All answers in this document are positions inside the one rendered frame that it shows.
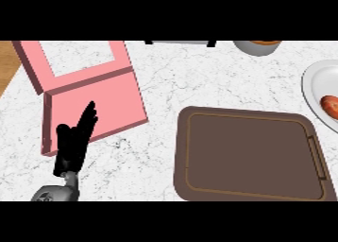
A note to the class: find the grey pot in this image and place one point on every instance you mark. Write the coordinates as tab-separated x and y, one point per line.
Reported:
258	48

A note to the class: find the brown tray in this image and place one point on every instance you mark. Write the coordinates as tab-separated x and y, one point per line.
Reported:
252	154

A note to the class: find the pink open box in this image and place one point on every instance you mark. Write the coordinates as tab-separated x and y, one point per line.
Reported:
96	94

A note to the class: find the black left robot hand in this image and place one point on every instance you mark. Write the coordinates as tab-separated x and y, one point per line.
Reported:
73	142

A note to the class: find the grey appliance with black legs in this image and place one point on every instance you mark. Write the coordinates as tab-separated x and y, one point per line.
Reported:
181	42

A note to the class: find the white plate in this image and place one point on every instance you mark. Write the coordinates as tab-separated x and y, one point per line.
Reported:
327	91

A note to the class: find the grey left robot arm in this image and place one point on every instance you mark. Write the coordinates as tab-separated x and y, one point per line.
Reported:
60	190

